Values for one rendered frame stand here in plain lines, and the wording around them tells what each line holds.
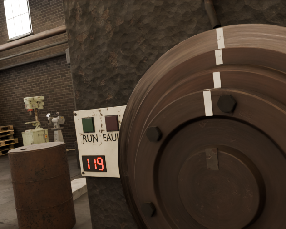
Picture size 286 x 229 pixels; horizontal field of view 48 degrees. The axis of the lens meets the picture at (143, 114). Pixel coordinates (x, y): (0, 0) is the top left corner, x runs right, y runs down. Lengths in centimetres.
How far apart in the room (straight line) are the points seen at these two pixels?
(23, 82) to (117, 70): 1002
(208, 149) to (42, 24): 978
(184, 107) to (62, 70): 906
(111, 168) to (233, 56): 46
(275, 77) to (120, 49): 44
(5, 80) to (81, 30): 1067
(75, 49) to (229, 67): 52
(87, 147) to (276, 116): 57
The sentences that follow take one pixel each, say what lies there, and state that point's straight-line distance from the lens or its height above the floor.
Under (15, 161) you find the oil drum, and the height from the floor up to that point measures 79.
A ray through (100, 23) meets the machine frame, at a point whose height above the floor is 146.
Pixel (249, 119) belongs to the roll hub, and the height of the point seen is 121.
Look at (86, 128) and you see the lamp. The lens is 86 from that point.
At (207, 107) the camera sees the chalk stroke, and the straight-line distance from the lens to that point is 45.
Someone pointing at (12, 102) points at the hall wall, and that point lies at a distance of 1131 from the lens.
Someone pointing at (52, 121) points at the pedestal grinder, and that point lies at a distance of 932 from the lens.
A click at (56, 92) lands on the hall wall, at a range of 969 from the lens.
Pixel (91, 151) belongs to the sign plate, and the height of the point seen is 113.
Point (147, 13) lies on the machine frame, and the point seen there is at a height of 145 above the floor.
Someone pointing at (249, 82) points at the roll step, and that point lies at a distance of 48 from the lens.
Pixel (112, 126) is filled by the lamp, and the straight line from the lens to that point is 80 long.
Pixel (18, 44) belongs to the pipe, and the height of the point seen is 315.
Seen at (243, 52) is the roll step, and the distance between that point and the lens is 50.
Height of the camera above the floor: 125
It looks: 3 degrees down
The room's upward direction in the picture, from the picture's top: 7 degrees counter-clockwise
